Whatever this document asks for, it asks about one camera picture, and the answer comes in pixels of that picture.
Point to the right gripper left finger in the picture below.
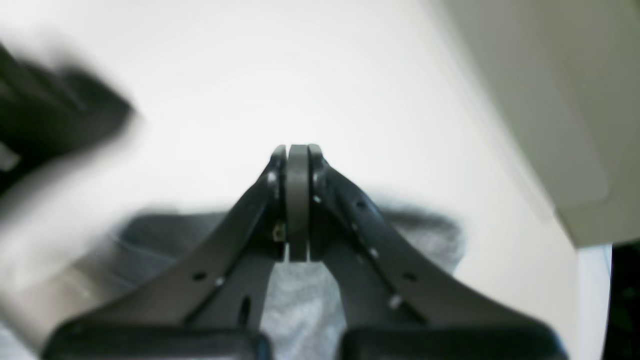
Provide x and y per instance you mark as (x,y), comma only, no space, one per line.
(208,305)

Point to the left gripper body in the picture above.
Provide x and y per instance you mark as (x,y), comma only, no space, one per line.
(48,113)

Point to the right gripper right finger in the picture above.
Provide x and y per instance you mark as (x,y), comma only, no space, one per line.
(398,304)

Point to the grey T-shirt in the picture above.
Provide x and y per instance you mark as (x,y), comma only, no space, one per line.
(303,313)

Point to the beige bin right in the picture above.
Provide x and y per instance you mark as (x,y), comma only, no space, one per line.
(565,77)

